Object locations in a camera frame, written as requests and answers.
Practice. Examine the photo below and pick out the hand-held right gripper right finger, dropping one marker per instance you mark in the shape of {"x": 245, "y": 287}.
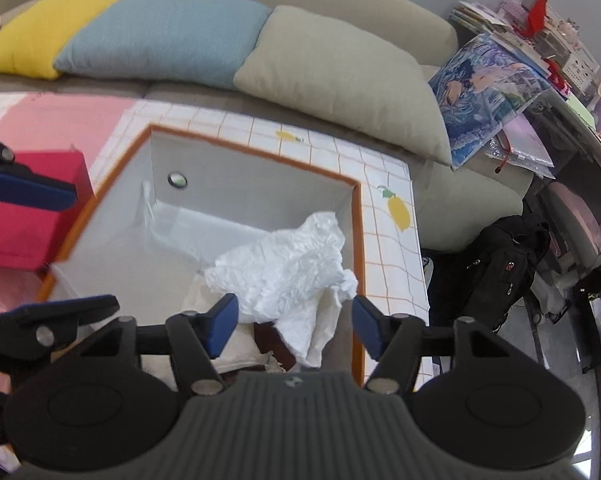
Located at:
{"x": 368, "y": 327}

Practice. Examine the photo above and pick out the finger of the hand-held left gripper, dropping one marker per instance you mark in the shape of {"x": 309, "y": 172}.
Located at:
{"x": 30, "y": 191}
{"x": 60, "y": 315}

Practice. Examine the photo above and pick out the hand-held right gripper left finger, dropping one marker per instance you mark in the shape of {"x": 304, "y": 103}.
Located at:
{"x": 220, "y": 325}

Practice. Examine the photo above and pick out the white tissue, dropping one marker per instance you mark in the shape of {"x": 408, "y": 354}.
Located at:
{"x": 280, "y": 270}

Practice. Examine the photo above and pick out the orange cardboard box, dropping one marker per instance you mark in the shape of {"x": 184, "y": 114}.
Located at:
{"x": 260, "y": 185}

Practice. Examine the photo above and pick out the red cube container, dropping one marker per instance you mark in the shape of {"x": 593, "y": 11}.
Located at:
{"x": 25, "y": 230}

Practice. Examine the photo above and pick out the black backpack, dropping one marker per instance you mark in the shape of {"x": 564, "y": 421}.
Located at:
{"x": 485, "y": 280}

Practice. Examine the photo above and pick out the yellow pillow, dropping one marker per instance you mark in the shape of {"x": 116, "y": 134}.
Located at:
{"x": 40, "y": 35}

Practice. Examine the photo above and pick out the light blue pillow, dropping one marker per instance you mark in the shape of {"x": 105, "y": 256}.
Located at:
{"x": 165, "y": 35}

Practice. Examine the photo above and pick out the black case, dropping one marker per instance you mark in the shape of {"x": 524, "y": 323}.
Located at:
{"x": 600, "y": 330}

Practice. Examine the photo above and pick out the pink chair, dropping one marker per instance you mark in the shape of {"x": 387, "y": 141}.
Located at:
{"x": 575, "y": 220}

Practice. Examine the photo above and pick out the clear plastic folders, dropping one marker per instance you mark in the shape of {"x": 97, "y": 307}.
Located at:
{"x": 525, "y": 145}

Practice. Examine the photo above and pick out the beige pillow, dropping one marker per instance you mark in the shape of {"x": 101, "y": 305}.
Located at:
{"x": 340, "y": 75}

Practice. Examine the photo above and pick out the blue cartoon print pillow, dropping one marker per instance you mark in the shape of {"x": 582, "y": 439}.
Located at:
{"x": 480, "y": 95}

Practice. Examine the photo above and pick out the grey desk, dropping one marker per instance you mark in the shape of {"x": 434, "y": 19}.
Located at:
{"x": 575, "y": 130}

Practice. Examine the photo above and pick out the cluttered desk with papers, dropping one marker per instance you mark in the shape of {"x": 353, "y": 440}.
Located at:
{"x": 485, "y": 17}

